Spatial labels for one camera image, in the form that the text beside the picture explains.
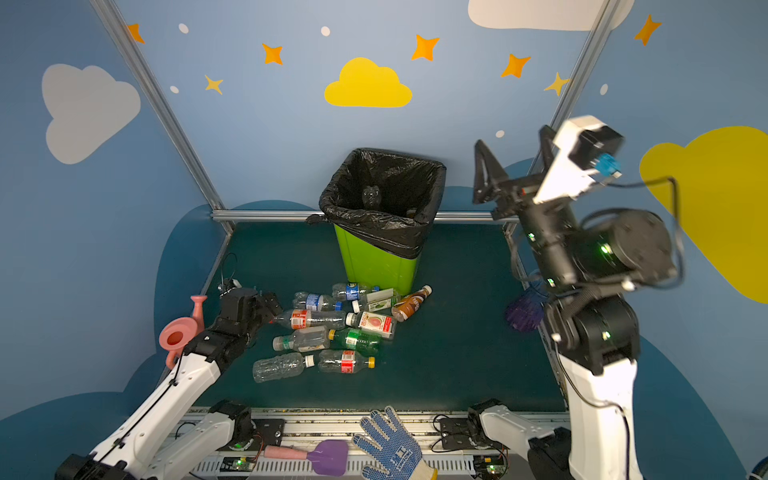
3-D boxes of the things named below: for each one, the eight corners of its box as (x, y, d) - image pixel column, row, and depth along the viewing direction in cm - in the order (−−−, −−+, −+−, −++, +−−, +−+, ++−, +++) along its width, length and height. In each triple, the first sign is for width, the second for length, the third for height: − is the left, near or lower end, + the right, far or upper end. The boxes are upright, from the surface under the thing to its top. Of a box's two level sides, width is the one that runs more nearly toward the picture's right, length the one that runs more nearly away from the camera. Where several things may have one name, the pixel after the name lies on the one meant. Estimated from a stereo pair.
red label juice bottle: (344, 326, 94) (343, 322, 92) (350, 310, 98) (350, 306, 95) (391, 339, 91) (392, 335, 89) (396, 322, 95) (396, 317, 93)
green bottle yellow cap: (328, 344, 91) (325, 337, 87) (338, 326, 95) (336, 318, 91) (375, 362, 88) (374, 356, 84) (383, 343, 92) (383, 336, 88)
